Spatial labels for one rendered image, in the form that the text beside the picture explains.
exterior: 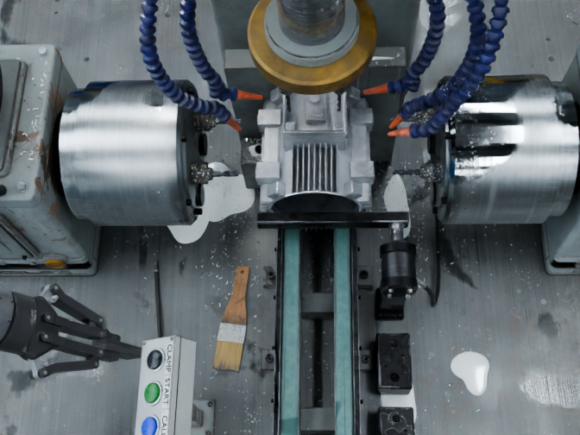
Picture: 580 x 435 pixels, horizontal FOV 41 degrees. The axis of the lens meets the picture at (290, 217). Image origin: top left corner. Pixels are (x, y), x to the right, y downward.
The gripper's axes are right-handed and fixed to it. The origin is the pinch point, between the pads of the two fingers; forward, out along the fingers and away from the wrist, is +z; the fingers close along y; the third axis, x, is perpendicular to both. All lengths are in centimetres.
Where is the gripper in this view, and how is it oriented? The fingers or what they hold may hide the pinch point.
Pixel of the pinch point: (116, 349)
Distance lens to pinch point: 117.4
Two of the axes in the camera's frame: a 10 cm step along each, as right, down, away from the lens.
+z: 5.8, 3.2, 7.5
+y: 0.1, -9.2, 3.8
